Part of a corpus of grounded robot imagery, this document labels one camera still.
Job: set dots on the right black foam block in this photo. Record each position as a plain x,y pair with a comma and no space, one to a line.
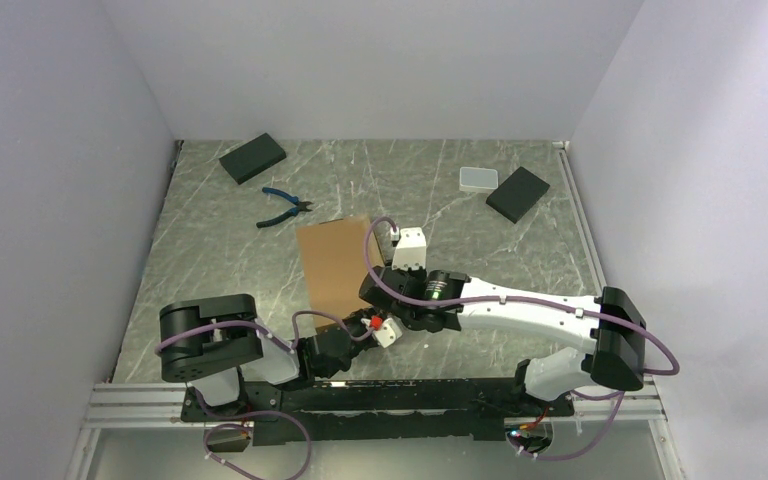
517,194

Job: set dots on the brown cardboard express box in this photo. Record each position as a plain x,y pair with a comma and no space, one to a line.
333,264

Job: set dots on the translucent white plastic box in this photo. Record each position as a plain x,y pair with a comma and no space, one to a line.
478,180

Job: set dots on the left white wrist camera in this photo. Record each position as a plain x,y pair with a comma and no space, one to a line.
385,331

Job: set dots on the left black foam block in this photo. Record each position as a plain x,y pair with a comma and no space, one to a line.
252,158

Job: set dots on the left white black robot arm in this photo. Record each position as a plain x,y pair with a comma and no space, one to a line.
210,344

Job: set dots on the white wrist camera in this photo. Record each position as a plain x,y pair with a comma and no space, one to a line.
410,248
385,331

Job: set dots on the black foam block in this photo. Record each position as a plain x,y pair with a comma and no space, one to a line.
252,158
517,194

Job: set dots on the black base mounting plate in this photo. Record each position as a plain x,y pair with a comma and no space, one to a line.
479,408

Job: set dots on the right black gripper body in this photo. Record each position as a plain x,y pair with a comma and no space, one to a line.
420,275

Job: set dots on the aluminium frame rail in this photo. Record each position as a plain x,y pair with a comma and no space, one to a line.
206,244

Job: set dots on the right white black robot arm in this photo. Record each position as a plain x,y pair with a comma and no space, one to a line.
601,337

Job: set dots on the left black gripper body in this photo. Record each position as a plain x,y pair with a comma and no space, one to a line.
354,324

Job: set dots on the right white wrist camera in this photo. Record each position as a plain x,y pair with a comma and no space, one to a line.
410,248

